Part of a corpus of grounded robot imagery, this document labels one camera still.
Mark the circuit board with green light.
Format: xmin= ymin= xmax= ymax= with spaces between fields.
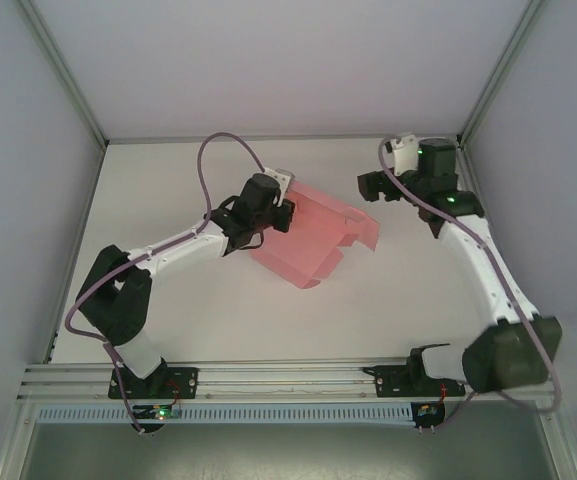
xmin=132 ymin=405 xmax=182 ymax=421

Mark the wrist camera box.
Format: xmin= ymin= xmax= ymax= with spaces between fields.
xmin=386 ymin=131 xmax=419 ymax=174
xmin=266 ymin=167 xmax=295 ymax=205

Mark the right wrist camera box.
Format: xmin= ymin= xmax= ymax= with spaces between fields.
xmin=386 ymin=131 xmax=419 ymax=174

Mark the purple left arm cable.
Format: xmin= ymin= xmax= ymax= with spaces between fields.
xmin=65 ymin=131 xmax=269 ymax=439

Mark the white slotted cable duct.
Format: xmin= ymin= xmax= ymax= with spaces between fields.
xmin=37 ymin=403 xmax=414 ymax=424

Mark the aluminium mounting rail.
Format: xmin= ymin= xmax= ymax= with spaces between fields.
xmin=15 ymin=357 xmax=562 ymax=401

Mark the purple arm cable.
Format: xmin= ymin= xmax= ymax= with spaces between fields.
xmin=65 ymin=131 xmax=269 ymax=439
xmin=378 ymin=133 xmax=564 ymax=432

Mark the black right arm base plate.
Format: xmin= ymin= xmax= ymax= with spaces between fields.
xmin=362 ymin=364 xmax=467 ymax=400

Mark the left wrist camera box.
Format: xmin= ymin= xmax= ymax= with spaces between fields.
xmin=266 ymin=167 xmax=295 ymax=205

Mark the pink paper box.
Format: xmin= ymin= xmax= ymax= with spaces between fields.
xmin=247 ymin=180 xmax=382 ymax=290

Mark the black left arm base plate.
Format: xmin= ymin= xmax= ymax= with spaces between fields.
xmin=107 ymin=366 xmax=200 ymax=400

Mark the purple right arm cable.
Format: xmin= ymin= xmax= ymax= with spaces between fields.
xmin=378 ymin=133 xmax=564 ymax=432

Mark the aluminium frame post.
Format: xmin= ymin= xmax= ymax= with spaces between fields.
xmin=17 ymin=0 xmax=110 ymax=149
xmin=455 ymin=0 xmax=552 ymax=149

